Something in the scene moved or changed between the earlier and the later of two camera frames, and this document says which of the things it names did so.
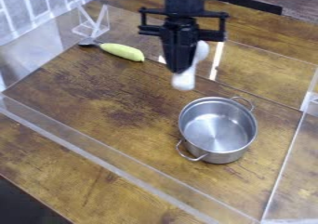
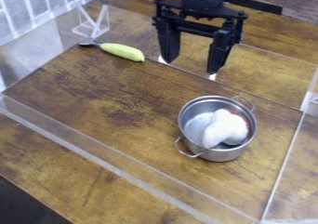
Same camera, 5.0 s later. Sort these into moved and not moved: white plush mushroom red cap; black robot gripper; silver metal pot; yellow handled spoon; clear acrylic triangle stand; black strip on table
Moved: white plush mushroom red cap; black robot gripper
Not moved: silver metal pot; black strip on table; yellow handled spoon; clear acrylic triangle stand
